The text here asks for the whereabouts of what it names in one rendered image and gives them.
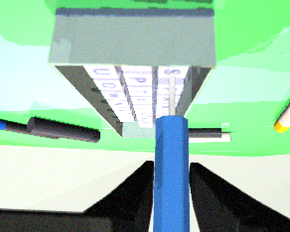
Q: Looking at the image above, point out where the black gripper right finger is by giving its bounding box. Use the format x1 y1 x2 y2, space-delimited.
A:
189 163 290 232

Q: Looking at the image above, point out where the black marker with blue cap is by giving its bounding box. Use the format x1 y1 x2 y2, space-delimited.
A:
0 119 59 140
189 128 222 139

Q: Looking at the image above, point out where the white marker with yellow cap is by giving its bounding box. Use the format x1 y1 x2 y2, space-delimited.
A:
273 103 290 133
189 132 231 143

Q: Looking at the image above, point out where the dark grey cylinder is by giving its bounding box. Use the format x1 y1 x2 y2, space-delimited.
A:
27 117 101 143

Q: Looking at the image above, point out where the blue stylus with cream tip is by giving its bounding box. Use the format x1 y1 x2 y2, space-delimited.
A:
153 92 190 232

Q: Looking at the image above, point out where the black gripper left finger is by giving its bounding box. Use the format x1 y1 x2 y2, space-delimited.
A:
0 161 154 232

